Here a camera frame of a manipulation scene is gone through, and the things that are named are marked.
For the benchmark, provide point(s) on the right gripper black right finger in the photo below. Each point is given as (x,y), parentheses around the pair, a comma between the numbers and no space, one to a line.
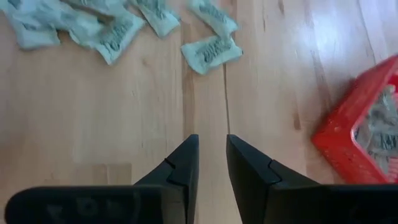
(252,180)

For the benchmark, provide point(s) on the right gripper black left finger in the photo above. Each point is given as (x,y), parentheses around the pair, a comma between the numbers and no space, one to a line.
(180,180)

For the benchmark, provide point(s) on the red plastic slotted basket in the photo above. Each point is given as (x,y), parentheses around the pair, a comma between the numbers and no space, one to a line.
(335,140)

